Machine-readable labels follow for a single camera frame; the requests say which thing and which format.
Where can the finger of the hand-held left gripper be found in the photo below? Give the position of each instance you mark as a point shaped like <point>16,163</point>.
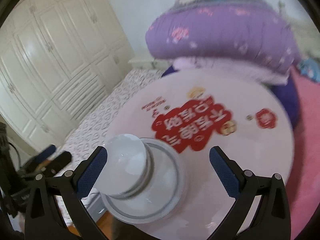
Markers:
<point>61,158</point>
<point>47,152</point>

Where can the cream nightstand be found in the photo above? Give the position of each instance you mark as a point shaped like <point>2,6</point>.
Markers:
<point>142,62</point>

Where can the cream panelled wardrobe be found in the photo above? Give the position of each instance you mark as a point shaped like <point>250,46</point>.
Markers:
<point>50,55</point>

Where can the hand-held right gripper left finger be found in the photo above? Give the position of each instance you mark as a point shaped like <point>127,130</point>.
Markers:
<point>93,170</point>

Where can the round pink printed table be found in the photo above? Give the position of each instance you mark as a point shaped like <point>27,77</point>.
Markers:
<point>200,205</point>

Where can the purple floral quilt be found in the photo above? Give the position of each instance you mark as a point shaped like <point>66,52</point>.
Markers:
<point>225,37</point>

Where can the blue printed pillow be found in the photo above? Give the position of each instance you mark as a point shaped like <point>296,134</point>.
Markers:
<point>311,70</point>

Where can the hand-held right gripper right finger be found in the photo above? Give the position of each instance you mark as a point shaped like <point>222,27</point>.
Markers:
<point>223,172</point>

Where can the heart print bedsheet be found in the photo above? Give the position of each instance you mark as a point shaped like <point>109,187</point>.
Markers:
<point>100,115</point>

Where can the pink bedspread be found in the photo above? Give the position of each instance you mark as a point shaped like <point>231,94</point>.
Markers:
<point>305,130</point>

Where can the dark cloth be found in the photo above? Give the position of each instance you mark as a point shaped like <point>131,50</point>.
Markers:
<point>3,150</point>

